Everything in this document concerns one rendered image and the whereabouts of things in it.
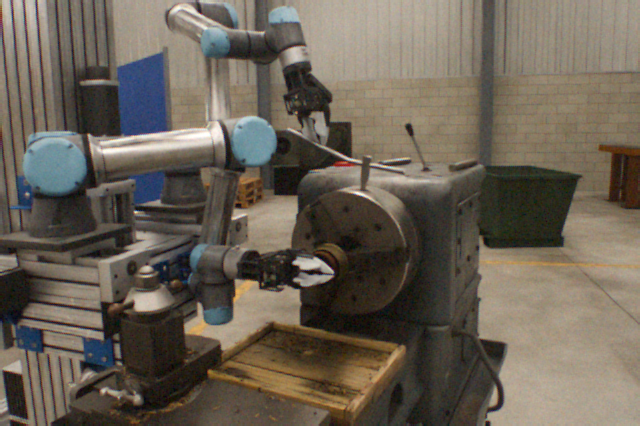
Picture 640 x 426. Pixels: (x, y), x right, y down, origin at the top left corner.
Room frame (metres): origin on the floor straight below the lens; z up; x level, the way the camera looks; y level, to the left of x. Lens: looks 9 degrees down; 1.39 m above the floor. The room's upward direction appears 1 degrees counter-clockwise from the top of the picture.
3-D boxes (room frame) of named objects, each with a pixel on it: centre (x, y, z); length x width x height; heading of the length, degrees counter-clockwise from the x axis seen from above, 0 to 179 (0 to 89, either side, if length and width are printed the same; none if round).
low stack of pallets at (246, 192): (9.44, 1.50, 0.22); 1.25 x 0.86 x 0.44; 170
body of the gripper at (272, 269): (1.10, 0.10, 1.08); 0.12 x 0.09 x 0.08; 62
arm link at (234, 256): (1.14, 0.17, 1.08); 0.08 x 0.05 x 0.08; 152
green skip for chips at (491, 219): (5.97, -2.43, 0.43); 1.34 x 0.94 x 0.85; 0
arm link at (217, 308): (1.20, 0.25, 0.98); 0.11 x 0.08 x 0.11; 25
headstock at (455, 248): (1.62, -0.27, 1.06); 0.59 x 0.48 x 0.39; 152
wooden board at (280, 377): (1.01, 0.03, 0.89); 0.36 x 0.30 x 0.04; 62
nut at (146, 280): (0.75, 0.26, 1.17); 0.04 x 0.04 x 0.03
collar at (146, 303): (0.75, 0.26, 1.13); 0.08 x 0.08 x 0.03
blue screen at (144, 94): (7.51, 2.94, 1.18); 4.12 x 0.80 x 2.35; 39
